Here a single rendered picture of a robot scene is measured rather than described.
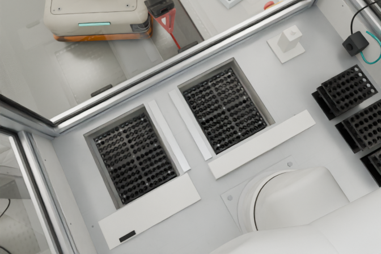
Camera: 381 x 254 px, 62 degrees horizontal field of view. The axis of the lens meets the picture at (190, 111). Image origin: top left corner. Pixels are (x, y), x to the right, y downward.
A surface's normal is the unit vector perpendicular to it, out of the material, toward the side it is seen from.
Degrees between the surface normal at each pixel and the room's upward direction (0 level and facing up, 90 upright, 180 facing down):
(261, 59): 0
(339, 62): 0
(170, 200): 0
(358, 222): 40
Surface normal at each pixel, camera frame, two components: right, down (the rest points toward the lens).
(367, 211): -0.33, -0.85
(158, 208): -0.04, -0.28
